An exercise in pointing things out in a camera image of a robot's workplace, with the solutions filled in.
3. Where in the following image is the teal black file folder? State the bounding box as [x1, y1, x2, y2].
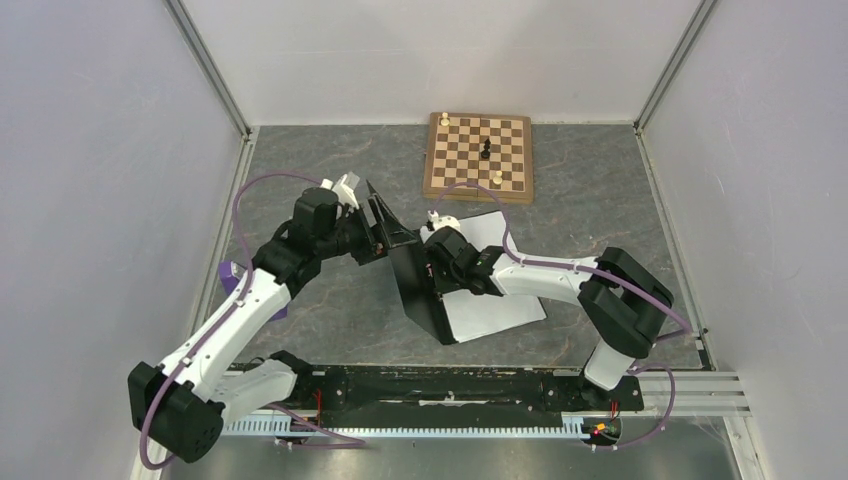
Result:
[366, 181, 457, 345]

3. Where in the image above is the white paper sheet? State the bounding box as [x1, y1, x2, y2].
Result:
[420, 211, 547, 343]

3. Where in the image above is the white toothed cable duct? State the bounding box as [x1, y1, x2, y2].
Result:
[221, 412, 589, 440]

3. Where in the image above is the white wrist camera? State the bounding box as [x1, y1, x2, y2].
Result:
[320, 172, 360, 210]
[426, 210, 461, 232]

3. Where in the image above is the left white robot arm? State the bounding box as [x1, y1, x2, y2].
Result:
[128, 180, 385, 470]

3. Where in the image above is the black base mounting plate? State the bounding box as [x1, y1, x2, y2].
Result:
[281, 365, 644, 428]

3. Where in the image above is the purple stand with phone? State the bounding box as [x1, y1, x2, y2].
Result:
[217, 260, 288, 322]

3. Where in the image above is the aluminium frame rail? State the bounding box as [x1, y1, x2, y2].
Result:
[633, 0, 719, 136]
[163, 0, 252, 138]

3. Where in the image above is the aluminium frame rail left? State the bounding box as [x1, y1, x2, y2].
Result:
[163, 0, 252, 138]

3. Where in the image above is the aluminium frame rail right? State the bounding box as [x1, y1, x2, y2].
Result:
[633, 0, 719, 136]

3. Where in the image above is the wooden chessboard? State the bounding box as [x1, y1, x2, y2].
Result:
[422, 112, 535, 204]

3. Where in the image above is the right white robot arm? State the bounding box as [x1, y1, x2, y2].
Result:
[423, 227, 674, 408]

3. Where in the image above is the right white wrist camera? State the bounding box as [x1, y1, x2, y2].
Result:
[426, 210, 461, 232]

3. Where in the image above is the black chess piece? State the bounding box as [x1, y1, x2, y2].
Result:
[480, 139, 491, 159]

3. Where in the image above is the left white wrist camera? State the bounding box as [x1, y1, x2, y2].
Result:
[320, 172, 360, 210]

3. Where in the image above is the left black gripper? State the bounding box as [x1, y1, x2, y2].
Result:
[317, 195, 418, 267]

